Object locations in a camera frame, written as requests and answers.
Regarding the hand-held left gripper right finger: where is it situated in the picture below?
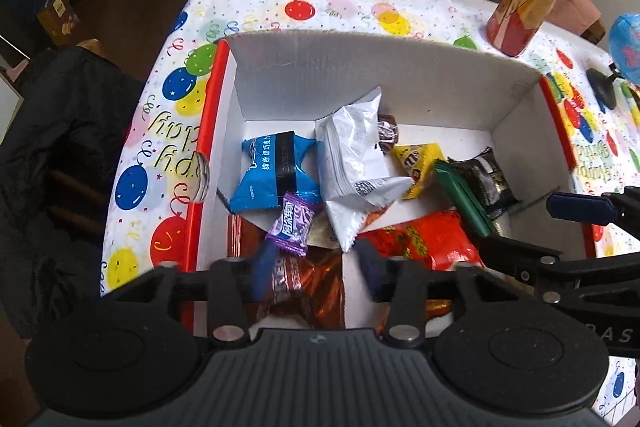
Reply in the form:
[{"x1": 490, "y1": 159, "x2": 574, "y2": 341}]
[{"x1": 352, "y1": 237, "x2": 536, "y2": 350}]

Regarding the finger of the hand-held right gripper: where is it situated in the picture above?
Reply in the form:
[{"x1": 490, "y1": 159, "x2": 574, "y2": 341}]
[
  {"x1": 478, "y1": 234, "x2": 571, "y2": 288},
  {"x1": 545, "y1": 186, "x2": 640, "y2": 228}
]

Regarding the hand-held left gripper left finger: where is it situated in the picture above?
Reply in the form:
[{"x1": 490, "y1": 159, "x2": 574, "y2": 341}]
[{"x1": 100, "y1": 239, "x2": 281, "y2": 350}]

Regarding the brown snack packet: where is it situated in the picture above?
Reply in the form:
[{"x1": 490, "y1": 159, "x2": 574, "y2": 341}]
[{"x1": 227, "y1": 214, "x2": 346, "y2": 330}]

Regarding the purple candy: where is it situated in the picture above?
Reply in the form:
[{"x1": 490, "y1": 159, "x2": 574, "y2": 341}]
[{"x1": 265, "y1": 192, "x2": 316, "y2": 258}]

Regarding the red chip bag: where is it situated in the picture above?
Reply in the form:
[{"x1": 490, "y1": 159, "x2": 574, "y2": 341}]
[{"x1": 357, "y1": 209, "x2": 486, "y2": 318}]

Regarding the clear pastry packet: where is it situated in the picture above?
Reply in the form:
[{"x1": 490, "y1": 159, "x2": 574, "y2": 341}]
[{"x1": 305, "y1": 212, "x2": 341, "y2": 250}]

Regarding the green snack packet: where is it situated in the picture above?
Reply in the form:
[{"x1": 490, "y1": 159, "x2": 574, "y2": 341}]
[{"x1": 432, "y1": 159, "x2": 501, "y2": 238}]

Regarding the black snack packet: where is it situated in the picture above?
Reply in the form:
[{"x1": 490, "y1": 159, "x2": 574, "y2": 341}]
[{"x1": 447, "y1": 147, "x2": 521, "y2": 220}]

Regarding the blue snack packet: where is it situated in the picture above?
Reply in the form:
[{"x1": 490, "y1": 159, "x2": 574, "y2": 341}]
[{"x1": 229, "y1": 132, "x2": 321, "y2": 214}]

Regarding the yellow candy packet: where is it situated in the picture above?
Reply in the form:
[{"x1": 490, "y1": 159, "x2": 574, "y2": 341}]
[{"x1": 392, "y1": 143, "x2": 446, "y2": 200}]

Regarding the silver snack packet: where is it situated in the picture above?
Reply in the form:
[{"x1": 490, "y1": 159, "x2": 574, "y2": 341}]
[{"x1": 315, "y1": 87, "x2": 415, "y2": 253}]

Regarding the brown chocolate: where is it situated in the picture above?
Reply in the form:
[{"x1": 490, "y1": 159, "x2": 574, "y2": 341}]
[{"x1": 376, "y1": 112, "x2": 401, "y2": 152}]

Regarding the red cardboard box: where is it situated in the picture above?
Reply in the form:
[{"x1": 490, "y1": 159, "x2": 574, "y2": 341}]
[{"x1": 180, "y1": 28, "x2": 598, "y2": 343}]

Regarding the blue desk globe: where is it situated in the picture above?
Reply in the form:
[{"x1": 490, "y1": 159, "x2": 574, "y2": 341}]
[{"x1": 586, "y1": 12, "x2": 640, "y2": 110}]

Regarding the pink cloth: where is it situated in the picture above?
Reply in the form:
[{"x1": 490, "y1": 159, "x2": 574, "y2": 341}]
[{"x1": 547, "y1": 0, "x2": 601, "y2": 38}]

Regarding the orange juice bottle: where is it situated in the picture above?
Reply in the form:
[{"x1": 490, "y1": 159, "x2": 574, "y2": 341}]
[{"x1": 486, "y1": 0, "x2": 571, "y2": 58}]

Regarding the black jacket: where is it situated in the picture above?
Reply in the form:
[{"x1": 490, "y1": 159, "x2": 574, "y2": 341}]
[{"x1": 0, "y1": 44, "x2": 146, "y2": 338}]

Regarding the balloon print tablecloth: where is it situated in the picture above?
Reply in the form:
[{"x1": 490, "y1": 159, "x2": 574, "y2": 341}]
[{"x1": 100, "y1": 0, "x2": 640, "y2": 425}]

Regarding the printed cardboard box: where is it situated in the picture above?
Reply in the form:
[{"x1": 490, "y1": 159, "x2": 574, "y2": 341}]
[{"x1": 37, "y1": 0, "x2": 81, "y2": 48}]

